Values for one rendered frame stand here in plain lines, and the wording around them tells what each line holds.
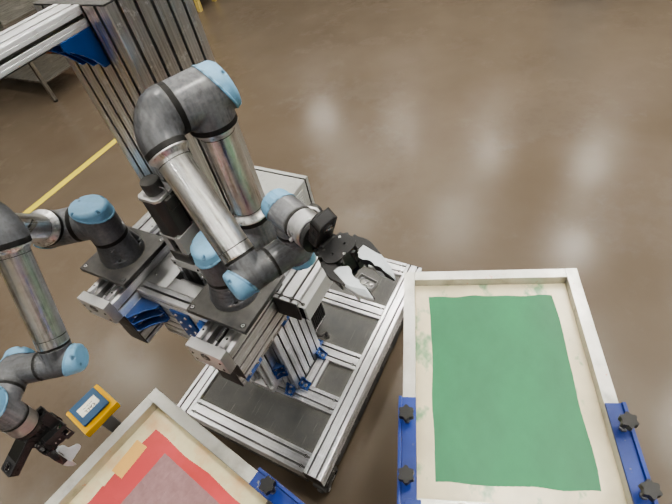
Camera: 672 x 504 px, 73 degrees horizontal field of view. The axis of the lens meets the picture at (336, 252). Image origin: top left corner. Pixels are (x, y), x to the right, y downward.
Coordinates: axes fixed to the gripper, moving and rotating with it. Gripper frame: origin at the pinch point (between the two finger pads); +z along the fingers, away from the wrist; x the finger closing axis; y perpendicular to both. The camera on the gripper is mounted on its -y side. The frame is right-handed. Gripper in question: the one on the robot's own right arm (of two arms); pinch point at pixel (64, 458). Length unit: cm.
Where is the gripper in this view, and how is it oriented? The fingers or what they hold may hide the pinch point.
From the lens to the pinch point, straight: 163.2
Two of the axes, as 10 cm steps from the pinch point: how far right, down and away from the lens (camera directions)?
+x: -8.0, -3.4, 5.0
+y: 5.8, -6.6, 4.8
